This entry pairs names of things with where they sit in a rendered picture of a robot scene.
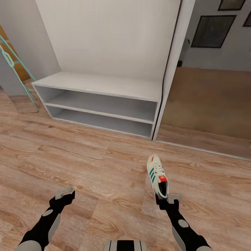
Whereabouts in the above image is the robot trunk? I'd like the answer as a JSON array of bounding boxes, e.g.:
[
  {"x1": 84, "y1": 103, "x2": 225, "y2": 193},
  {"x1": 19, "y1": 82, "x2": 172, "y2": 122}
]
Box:
[{"x1": 102, "y1": 240, "x2": 149, "y2": 251}]

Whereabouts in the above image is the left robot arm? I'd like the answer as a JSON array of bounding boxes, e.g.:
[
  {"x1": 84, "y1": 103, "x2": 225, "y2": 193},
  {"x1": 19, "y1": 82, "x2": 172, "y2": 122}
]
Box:
[{"x1": 14, "y1": 187, "x2": 75, "y2": 251}]

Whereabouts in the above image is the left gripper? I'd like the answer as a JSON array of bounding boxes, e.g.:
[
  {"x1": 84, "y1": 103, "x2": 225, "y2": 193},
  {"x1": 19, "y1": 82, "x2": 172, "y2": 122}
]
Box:
[{"x1": 49, "y1": 191, "x2": 75, "y2": 208}]

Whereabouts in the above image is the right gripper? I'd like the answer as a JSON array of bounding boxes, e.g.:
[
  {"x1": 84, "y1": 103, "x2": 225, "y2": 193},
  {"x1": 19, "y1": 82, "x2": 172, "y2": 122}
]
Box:
[{"x1": 155, "y1": 194, "x2": 179, "y2": 215}]

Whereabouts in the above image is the gym shoe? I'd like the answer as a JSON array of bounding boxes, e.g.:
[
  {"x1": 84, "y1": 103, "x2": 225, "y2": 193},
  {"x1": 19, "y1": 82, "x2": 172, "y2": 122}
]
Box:
[{"x1": 147, "y1": 154, "x2": 170, "y2": 200}]

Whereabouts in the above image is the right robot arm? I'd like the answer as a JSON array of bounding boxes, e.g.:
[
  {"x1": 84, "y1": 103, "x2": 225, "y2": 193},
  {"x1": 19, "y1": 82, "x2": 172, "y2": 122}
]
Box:
[{"x1": 155, "y1": 193, "x2": 214, "y2": 251}]

